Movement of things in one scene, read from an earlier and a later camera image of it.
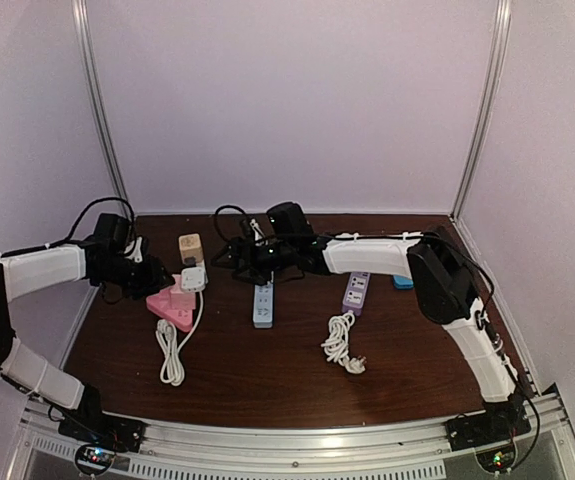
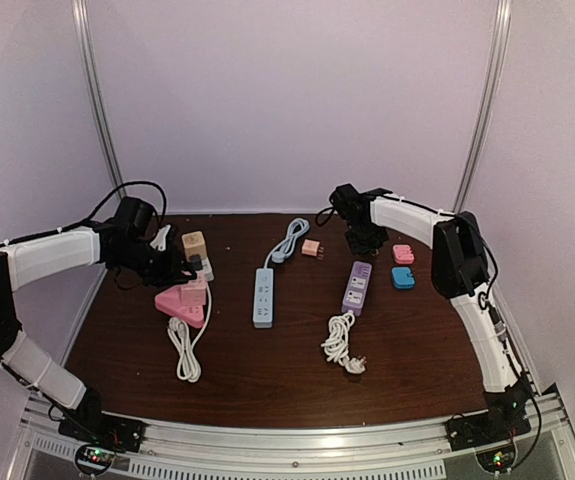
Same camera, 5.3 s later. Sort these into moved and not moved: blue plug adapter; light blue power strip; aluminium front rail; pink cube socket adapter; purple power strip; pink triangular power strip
Moved: pink triangular power strip; pink cube socket adapter
Not moved: purple power strip; aluminium front rail; blue plug adapter; light blue power strip
